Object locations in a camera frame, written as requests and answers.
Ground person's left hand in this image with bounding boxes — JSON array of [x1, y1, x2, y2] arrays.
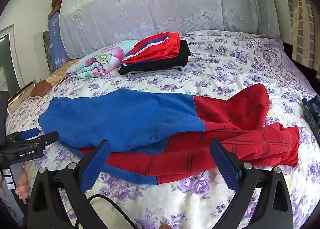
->
[[14, 166, 33, 198]]

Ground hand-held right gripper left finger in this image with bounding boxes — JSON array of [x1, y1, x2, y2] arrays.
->
[[27, 139, 118, 229]]

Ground lavender lace headboard cover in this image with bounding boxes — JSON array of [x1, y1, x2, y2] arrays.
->
[[59, 0, 280, 60]]

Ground folded floral blanket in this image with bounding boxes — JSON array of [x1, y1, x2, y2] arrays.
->
[[65, 39, 140, 81]]

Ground blue denim jeans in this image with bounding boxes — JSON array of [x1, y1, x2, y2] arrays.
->
[[302, 94, 320, 144]]

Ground folded grey garment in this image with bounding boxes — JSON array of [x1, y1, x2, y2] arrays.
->
[[127, 65, 193, 79]]

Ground black cable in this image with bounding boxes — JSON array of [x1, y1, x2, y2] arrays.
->
[[74, 194, 134, 229]]

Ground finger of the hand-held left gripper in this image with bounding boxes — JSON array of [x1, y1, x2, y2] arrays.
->
[[7, 128, 40, 142], [25, 131, 60, 147]]

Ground green glass door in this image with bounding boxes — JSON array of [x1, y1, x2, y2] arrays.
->
[[0, 24, 22, 92]]

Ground blue patterned pillow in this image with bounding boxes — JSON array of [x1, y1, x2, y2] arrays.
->
[[47, 11, 70, 71]]

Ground beige checkered curtain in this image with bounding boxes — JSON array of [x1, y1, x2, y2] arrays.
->
[[280, 0, 320, 79]]

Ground brown pillow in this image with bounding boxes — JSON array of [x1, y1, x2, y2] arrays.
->
[[29, 80, 56, 100]]

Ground folded black garment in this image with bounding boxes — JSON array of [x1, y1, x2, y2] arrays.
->
[[118, 40, 192, 76]]

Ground tan pillow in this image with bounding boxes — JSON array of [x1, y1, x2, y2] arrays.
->
[[45, 58, 81, 87]]

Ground folded red striped pants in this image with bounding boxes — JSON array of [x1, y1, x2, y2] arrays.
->
[[122, 32, 181, 67]]

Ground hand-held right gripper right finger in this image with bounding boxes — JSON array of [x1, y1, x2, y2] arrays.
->
[[209, 138, 293, 229]]

